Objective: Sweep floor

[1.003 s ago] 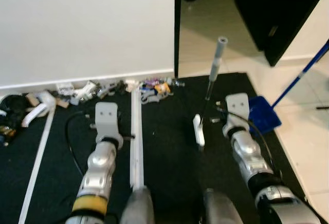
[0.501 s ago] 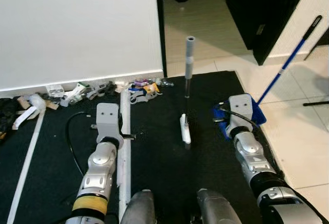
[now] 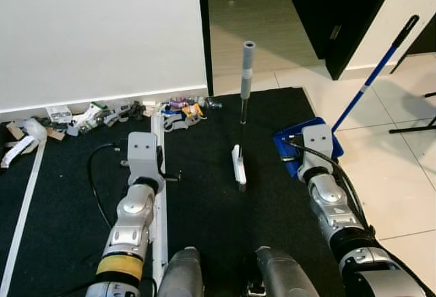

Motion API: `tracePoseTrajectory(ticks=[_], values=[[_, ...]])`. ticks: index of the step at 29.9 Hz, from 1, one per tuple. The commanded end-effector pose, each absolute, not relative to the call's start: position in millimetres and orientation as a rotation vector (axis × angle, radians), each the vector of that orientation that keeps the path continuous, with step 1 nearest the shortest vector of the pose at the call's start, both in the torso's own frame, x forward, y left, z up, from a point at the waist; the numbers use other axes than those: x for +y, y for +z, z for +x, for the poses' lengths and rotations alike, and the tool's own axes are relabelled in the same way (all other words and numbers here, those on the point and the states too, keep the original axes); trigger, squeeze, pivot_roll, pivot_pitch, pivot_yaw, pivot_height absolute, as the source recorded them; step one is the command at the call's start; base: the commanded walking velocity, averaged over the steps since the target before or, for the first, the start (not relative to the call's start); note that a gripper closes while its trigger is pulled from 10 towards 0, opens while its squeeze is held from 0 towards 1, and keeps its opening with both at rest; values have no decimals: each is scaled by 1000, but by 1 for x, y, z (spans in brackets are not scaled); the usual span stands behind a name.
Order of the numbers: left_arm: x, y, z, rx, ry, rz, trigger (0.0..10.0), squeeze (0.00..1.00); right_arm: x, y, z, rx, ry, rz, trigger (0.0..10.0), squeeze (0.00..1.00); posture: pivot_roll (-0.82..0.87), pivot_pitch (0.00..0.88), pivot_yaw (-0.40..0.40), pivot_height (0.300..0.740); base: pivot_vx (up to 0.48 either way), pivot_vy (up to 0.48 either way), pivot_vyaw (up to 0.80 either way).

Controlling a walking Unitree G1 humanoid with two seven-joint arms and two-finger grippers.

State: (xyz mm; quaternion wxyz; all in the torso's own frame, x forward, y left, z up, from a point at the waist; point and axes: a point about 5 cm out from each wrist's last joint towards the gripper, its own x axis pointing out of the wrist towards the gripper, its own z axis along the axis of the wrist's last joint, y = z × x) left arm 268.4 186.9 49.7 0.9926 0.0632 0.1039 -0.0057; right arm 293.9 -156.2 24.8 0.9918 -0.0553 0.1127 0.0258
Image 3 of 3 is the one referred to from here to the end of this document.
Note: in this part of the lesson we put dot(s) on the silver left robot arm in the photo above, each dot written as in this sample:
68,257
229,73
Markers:
133,208

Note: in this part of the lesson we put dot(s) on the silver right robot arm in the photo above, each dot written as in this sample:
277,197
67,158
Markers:
327,201

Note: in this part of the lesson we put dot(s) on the black floor mat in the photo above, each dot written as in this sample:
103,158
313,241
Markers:
204,208

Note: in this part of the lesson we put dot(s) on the wide white floor strip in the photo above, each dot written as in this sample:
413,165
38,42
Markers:
161,236

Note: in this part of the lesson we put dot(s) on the thin white floor strip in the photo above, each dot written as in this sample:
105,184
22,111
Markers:
24,201

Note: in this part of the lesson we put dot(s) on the yellow snack wrapper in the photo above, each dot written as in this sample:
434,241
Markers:
193,112

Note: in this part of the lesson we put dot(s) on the purple snack wrapper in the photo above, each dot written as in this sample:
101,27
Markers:
177,102

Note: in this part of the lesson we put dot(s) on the black crumpled wrapper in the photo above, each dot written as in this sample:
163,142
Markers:
129,111

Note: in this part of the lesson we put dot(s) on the clear plastic bottle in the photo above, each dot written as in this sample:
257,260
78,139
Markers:
211,103

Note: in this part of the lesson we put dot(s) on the grey left robot leg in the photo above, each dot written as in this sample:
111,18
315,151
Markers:
180,273

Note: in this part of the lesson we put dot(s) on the grey robot leg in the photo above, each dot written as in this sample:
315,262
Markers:
180,273
283,276

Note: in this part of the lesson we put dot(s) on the green white packet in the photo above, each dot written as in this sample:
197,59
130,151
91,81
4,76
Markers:
88,116

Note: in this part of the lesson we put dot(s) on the grey right robot leg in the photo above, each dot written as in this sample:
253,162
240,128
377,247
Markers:
283,276

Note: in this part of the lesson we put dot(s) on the small white box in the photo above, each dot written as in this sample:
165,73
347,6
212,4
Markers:
58,114

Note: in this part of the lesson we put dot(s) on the black door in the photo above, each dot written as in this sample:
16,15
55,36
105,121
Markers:
340,11

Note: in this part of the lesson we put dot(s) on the crumpled white paper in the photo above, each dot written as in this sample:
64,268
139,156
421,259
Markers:
20,148

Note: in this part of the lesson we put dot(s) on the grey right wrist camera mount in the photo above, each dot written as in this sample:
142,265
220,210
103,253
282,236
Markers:
318,140

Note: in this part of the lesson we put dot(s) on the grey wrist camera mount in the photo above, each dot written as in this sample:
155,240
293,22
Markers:
318,140
144,150

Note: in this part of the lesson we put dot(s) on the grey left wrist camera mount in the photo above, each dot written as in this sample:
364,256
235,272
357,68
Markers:
144,150

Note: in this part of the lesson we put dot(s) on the black door frame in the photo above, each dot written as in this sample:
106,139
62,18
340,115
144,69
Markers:
204,31

